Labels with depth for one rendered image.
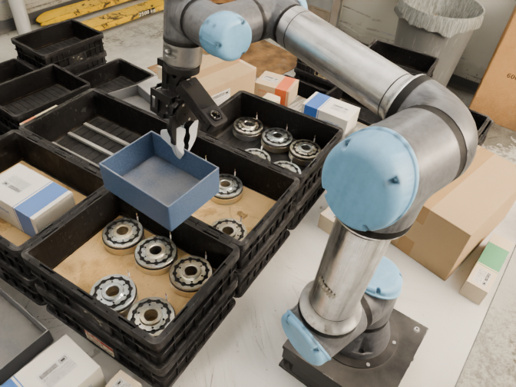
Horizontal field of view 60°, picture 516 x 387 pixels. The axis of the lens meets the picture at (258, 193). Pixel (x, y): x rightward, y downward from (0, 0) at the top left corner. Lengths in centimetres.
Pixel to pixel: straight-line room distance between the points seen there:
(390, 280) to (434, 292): 47
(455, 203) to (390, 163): 86
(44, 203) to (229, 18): 71
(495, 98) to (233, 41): 307
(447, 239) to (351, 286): 65
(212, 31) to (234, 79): 107
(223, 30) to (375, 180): 36
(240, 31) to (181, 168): 39
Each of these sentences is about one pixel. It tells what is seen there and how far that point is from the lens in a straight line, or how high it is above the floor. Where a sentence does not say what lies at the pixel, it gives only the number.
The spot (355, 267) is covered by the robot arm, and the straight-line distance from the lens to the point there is 69.
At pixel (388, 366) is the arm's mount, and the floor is 81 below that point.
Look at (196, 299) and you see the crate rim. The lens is 97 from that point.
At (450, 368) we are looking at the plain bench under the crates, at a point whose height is 70.
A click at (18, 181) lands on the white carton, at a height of 92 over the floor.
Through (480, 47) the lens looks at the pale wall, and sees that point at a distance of 391.
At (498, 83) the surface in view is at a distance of 369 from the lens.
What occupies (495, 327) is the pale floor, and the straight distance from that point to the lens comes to 236.
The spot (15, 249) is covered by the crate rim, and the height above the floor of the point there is 93.
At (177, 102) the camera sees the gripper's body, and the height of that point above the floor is 126.
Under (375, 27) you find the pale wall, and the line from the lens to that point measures 415.
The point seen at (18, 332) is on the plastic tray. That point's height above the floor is 70.
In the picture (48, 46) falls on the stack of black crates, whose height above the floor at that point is 49.
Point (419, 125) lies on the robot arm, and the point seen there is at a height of 144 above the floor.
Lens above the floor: 174
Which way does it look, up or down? 43 degrees down
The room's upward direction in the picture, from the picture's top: 5 degrees clockwise
